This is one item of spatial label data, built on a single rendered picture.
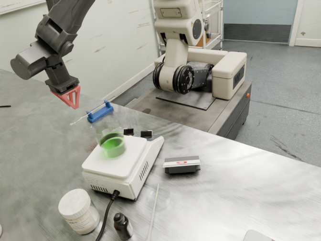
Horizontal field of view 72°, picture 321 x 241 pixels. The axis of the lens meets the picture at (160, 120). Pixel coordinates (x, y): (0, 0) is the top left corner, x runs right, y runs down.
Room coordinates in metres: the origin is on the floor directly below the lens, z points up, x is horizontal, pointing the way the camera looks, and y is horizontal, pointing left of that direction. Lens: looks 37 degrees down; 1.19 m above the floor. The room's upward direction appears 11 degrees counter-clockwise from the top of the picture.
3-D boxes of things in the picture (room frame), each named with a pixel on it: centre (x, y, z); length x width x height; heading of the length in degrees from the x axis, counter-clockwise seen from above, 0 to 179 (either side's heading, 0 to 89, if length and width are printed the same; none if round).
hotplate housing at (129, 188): (0.40, 0.11, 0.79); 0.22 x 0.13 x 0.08; 153
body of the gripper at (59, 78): (0.64, 0.27, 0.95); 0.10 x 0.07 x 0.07; 42
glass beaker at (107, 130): (0.38, 0.11, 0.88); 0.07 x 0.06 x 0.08; 69
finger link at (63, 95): (0.63, 0.27, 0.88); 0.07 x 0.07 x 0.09; 42
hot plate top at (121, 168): (0.38, 0.12, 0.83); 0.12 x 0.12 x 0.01; 63
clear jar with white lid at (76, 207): (0.27, 0.20, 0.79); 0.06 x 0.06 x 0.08
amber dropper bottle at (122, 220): (0.23, 0.11, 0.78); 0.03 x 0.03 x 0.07
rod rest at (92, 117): (0.69, 0.21, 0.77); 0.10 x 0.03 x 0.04; 132
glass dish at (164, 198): (0.29, 0.04, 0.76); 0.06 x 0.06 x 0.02
